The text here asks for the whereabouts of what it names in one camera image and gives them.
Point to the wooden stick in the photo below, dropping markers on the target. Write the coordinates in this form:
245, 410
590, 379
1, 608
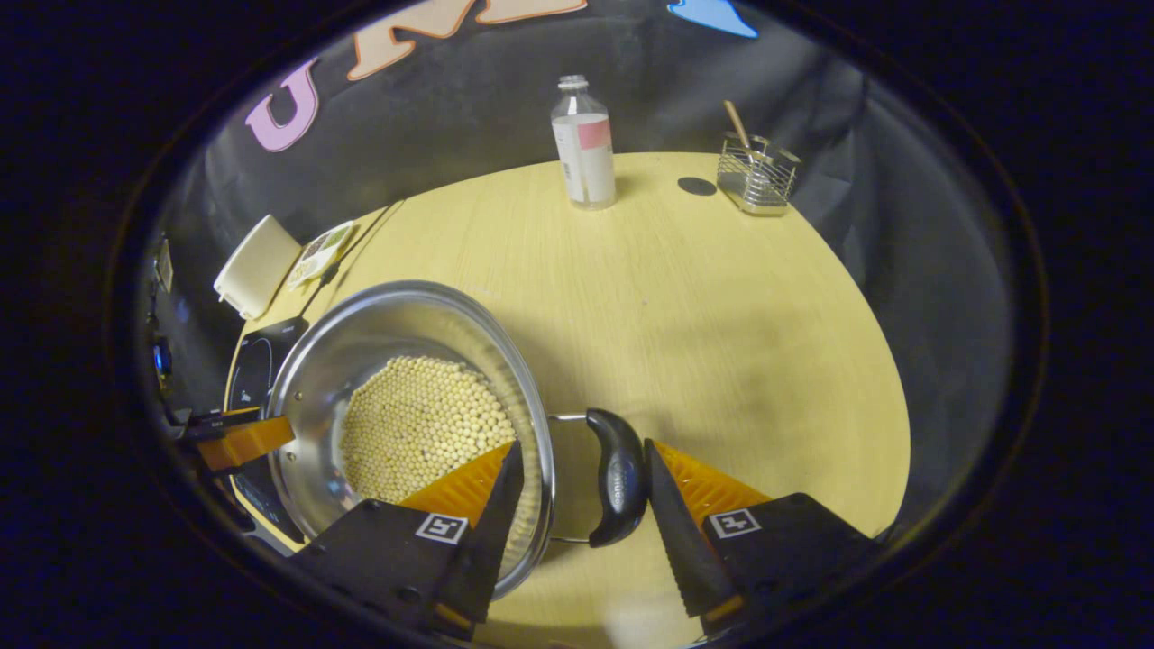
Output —
735, 122

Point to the white divided dish with beans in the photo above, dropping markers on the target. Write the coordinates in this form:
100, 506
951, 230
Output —
322, 252

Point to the black induction cooktop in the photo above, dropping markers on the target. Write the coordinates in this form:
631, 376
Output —
261, 361

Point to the clear bottle with pink label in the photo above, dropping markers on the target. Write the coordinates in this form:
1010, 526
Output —
584, 153

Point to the pile of yellow beads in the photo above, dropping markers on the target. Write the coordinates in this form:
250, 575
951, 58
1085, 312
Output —
419, 424

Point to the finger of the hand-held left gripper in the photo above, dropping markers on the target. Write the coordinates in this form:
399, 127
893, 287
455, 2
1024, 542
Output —
248, 442
221, 420

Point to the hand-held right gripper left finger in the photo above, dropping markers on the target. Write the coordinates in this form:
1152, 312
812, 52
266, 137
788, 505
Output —
487, 541

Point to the white toaster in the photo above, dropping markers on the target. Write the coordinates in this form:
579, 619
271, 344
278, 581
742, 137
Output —
257, 266

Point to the small black round disc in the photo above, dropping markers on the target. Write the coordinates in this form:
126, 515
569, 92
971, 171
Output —
697, 187

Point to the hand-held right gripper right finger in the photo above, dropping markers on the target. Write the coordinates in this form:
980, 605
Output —
685, 550

